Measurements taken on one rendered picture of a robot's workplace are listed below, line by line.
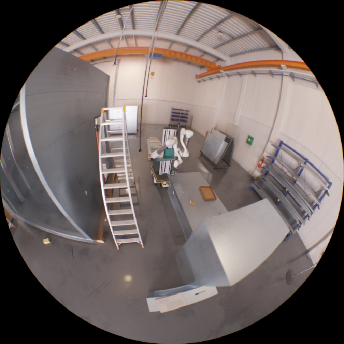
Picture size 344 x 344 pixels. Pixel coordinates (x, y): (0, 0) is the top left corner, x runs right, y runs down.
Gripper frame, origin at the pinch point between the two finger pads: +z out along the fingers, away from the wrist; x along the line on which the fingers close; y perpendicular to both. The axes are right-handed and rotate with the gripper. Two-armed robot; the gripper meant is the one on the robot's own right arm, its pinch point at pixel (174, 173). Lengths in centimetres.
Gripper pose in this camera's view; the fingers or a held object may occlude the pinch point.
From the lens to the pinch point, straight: 276.9
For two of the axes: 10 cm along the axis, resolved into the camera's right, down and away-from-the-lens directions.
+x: -9.9, -1.0, -1.0
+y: -0.2, -5.8, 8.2
